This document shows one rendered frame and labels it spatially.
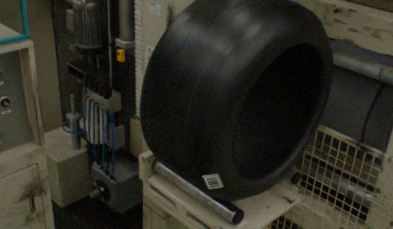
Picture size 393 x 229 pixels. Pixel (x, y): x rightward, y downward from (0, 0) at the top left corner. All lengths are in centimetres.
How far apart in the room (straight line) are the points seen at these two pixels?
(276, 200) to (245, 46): 65
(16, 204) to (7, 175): 12
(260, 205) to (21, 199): 80
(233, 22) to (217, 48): 8
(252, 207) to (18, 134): 80
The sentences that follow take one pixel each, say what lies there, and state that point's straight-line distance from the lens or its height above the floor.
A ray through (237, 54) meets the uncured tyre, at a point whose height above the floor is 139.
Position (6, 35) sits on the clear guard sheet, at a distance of 153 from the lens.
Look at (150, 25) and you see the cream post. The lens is 149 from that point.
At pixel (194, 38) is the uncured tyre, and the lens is 119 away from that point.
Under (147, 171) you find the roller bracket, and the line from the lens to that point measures 155.
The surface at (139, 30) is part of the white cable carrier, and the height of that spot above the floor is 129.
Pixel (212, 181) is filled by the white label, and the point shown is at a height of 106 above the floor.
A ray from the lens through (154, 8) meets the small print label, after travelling 145.
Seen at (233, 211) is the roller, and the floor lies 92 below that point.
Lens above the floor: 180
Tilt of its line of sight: 29 degrees down
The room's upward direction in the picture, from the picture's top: 3 degrees clockwise
